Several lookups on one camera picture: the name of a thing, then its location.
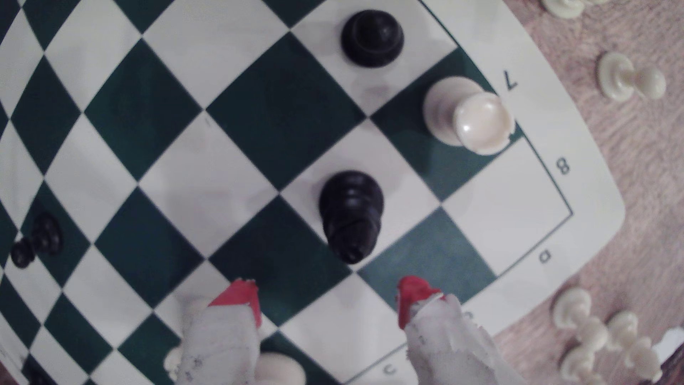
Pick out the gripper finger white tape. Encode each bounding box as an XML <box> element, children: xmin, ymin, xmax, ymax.
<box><xmin>398</xmin><ymin>275</ymin><xmax>528</xmax><ymax>385</ymax></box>
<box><xmin>176</xmin><ymin>278</ymin><xmax>263</xmax><ymax>385</ymax></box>

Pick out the black chess bishop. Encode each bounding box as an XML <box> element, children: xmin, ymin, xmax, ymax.
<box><xmin>318</xmin><ymin>170</ymin><xmax>385</xmax><ymax>265</ymax></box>

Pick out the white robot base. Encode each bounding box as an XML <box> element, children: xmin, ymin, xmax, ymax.
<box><xmin>652</xmin><ymin>326</ymin><xmax>684</xmax><ymax>365</ymax></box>

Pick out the white chess rook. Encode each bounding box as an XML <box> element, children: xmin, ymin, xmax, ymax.
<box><xmin>163</xmin><ymin>297</ymin><xmax>214</xmax><ymax>378</ymax></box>

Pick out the white chess piece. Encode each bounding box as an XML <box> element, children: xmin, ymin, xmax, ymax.
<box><xmin>552</xmin><ymin>288</ymin><xmax>610</xmax><ymax>352</ymax></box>
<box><xmin>606</xmin><ymin>311</ymin><xmax>664</xmax><ymax>381</ymax></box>
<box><xmin>559</xmin><ymin>345</ymin><xmax>606</xmax><ymax>385</ymax></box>

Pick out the green white chess mat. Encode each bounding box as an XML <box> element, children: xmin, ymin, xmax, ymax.
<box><xmin>0</xmin><ymin>0</ymin><xmax>627</xmax><ymax>385</ymax></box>

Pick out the black chess pawn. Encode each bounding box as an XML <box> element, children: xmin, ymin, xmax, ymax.
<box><xmin>341</xmin><ymin>10</ymin><xmax>405</xmax><ymax>68</ymax></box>
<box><xmin>10</xmin><ymin>212</ymin><xmax>64</xmax><ymax>270</ymax></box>

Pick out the white chess pawn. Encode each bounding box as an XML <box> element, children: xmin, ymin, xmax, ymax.
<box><xmin>597</xmin><ymin>51</ymin><xmax>668</xmax><ymax>103</ymax></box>
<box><xmin>542</xmin><ymin>0</ymin><xmax>586</xmax><ymax>20</ymax></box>

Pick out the white pawn on board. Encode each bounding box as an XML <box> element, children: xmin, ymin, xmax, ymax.
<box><xmin>422</xmin><ymin>76</ymin><xmax>517</xmax><ymax>157</ymax></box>

